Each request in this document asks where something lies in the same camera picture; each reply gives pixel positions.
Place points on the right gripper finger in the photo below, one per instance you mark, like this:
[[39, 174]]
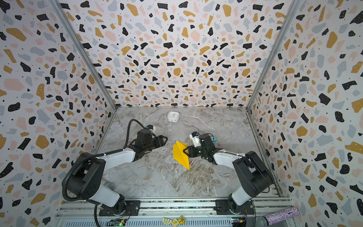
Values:
[[191, 153], [189, 149]]

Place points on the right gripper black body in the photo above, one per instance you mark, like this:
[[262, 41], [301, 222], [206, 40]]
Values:
[[190, 151]]

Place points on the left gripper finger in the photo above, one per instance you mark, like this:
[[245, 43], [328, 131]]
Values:
[[160, 140], [153, 145]]

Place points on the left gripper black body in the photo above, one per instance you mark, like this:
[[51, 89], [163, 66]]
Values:
[[146, 146]]

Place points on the yellow square paper sheet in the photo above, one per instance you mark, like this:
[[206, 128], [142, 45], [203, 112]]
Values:
[[179, 155]]

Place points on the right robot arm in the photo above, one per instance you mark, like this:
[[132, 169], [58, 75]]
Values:
[[252, 173]]

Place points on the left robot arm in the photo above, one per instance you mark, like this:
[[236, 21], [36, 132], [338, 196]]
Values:
[[84, 180]]

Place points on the glitter microphone right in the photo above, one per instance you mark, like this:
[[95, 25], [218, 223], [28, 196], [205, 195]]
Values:
[[274, 218]]

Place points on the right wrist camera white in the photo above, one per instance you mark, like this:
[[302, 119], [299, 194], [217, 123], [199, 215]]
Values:
[[194, 136]]

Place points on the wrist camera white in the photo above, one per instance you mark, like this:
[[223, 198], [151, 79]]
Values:
[[194, 136], [151, 128]]

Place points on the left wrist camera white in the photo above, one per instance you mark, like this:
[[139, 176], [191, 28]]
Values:
[[151, 128]]

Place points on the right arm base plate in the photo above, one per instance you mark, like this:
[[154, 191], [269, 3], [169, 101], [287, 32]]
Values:
[[228, 207]]

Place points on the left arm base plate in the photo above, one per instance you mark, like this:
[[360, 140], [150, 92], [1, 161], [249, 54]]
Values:
[[121, 209]]

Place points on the colourful stickers on rail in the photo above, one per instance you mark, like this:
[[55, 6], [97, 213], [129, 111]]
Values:
[[174, 222]]

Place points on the aluminium rail frame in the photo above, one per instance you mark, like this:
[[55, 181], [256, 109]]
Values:
[[160, 212]]

